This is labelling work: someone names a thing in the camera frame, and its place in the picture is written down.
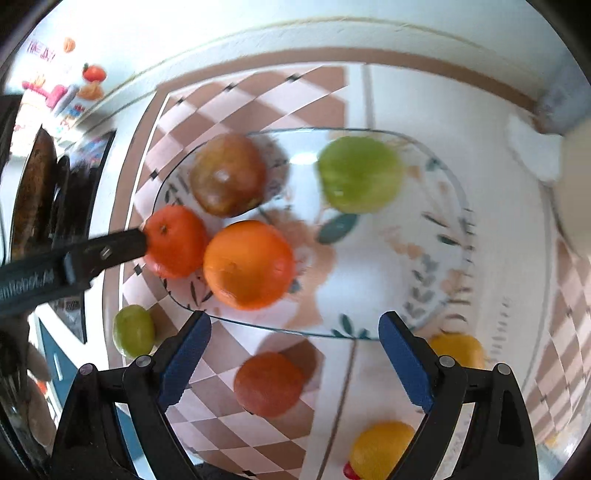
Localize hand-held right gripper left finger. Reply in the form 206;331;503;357
52;311;212;480

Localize small green fruit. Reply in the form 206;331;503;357
113;305;156;359

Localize fruit print wall poster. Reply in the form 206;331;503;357
9;34;109;139

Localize floral glass plate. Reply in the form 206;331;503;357
151;128;476;341

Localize brownish red apple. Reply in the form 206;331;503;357
189;133;269;219

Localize large green apple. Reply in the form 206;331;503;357
316;135;402;214

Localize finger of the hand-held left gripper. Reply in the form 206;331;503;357
59;228;149;289

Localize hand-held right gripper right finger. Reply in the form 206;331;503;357
378;311;540;480

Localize small red-orange tangerine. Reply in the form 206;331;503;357
141;205;211;280

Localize yellow lemon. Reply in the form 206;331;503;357
427;333;486;370
348;421;416;480

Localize checkered tablecloth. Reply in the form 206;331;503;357
104;46;583;480

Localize large orange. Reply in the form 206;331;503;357
203;220;296;311

